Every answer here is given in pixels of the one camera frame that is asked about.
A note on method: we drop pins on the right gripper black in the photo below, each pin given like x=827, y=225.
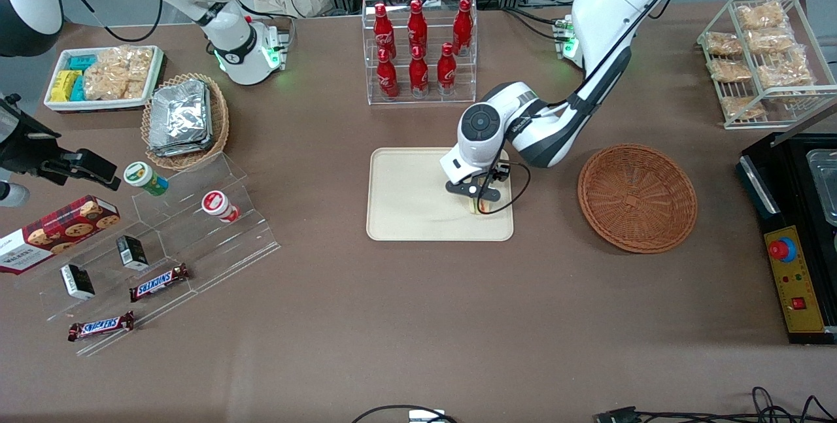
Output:
x=27, y=151

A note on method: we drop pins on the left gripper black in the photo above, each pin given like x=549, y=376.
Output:
x=501, y=172

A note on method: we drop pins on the triangular sandwich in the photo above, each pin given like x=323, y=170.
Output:
x=475, y=208

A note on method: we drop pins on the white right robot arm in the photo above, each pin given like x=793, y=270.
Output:
x=229, y=37

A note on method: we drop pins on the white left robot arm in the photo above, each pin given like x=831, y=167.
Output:
x=601, y=4

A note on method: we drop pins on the cream plastic tray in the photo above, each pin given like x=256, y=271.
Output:
x=412, y=194

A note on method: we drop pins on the light tan wicker basket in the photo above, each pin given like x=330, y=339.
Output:
x=219, y=129

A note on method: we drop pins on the brown round wicker basket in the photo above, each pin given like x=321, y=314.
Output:
x=637, y=201

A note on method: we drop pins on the green yogurt cup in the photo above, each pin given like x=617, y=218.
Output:
x=144, y=176

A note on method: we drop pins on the white rectangular bin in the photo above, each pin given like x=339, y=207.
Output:
x=55, y=104

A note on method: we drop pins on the red tartan cookie box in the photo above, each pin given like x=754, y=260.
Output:
x=52, y=233

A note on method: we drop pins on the teal snack pack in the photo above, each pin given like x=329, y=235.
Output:
x=78, y=89
x=82, y=62

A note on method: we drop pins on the yellow snack pack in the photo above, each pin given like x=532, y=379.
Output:
x=63, y=85

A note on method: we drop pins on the small black carton box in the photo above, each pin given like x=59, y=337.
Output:
x=132, y=252
x=77, y=281

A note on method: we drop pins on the clear bag of crackers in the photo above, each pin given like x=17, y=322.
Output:
x=118, y=73

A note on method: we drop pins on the clear acrylic bottle rack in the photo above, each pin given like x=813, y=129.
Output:
x=425, y=99

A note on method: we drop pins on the foil-wrapped pack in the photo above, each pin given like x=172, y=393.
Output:
x=180, y=116

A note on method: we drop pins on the red cola bottle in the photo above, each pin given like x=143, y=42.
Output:
x=417, y=25
x=446, y=71
x=387, y=76
x=418, y=73
x=381, y=27
x=463, y=24

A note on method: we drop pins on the Snickers chocolate bar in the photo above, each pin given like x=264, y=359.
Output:
x=101, y=326
x=159, y=282

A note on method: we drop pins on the clear acrylic stepped shelf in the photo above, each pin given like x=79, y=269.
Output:
x=196, y=246

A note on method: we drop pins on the red strawberry yogurt cup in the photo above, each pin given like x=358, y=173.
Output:
x=219, y=205

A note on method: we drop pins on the small white device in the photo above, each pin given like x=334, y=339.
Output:
x=426, y=417

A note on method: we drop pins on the clear cracker bag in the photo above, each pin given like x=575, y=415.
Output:
x=730, y=71
x=742, y=107
x=724, y=44
x=762, y=16
x=786, y=74
x=773, y=41

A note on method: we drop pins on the black machine with yellow panel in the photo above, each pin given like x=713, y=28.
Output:
x=758, y=181

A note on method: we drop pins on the red emergency stop button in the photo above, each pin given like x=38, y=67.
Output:
x=781, y=250

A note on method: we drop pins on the aluminium profile bar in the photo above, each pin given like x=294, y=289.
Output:
x=811, y=122

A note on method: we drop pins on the clear metal pan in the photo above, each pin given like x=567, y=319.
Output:
x=825, y=181

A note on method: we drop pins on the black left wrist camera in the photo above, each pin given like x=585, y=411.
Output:
x=501, y=172

